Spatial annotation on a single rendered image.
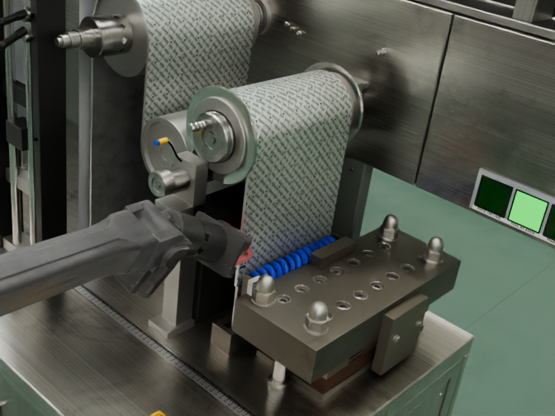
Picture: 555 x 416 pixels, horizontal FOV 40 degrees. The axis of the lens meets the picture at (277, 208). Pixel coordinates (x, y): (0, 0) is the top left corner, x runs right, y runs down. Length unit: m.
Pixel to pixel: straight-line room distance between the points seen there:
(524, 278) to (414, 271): 2.27
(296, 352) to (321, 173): 0.32
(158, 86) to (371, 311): 0.49
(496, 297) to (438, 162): 2.08
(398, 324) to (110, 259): 0.50
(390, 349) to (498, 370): 1.72
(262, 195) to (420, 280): 0.31
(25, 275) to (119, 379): 0.42
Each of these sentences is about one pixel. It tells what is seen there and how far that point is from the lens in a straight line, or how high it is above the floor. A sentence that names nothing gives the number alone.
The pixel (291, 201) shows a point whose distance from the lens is 1.22.
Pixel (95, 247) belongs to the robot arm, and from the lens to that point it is 0.88.
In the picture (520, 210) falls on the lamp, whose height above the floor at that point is 1.18.
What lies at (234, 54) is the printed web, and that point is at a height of 1.30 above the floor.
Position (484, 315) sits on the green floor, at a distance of 3.20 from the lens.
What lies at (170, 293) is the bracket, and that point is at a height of 0.97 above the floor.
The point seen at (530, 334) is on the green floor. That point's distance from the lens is 3.18.
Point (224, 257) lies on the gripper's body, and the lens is 1.10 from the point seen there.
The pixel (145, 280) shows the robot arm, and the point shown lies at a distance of 1.05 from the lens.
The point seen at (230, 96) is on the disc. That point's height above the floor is 1.32.
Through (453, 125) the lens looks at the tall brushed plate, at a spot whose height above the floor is 1.27.
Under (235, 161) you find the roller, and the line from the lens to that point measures 1.11.
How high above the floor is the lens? 1.68
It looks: 27 degrees down
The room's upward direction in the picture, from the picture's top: 8 degrees clockwise
